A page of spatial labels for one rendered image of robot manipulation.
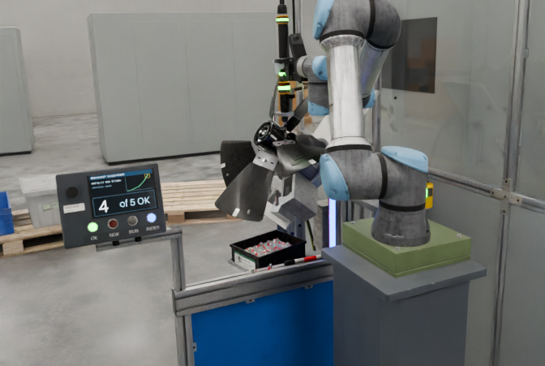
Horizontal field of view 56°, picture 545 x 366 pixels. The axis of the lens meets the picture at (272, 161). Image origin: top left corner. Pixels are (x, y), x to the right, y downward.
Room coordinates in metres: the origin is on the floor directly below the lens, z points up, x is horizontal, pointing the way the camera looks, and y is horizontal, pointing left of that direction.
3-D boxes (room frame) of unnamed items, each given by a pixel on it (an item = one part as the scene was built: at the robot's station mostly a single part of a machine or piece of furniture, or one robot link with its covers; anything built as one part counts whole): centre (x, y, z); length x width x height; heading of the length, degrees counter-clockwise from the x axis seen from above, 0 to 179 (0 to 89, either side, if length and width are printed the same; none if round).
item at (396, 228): (1.26, -0.33, 1.11); 0.15 x 0.15 x 0.10
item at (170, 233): (1.36, 0.38, 1.04); 0.24 x 0.03 x 0.03; 114
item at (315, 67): (1.70, -0.16, 1.48); 0.11 x 0.08 x 0.09; 24
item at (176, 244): (1.41, 0.29, 0.96); 0.03 x 0.03 x 0.20; 24
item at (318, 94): (1.71, -0.18, 1.38); 0.11 x 0.08 x 0.11; 95
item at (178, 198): (4.89, 0.94, 0.07); 1.20 x 1.00 x 0.15; 96
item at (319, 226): (2.29, -0.27, 0.73); 0.15 x 0.09 x 0.22; 114
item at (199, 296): (1.58, -0.11, 0.82); 0.90 x 0.04 x 0.08; 114
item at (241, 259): (1.70, 0.02, 0.85); 0.22 x 0.17 x 0.07; 129
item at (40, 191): (4.31, 1.96, 0.31); 0.60 x 0.42 x 0.33; 29
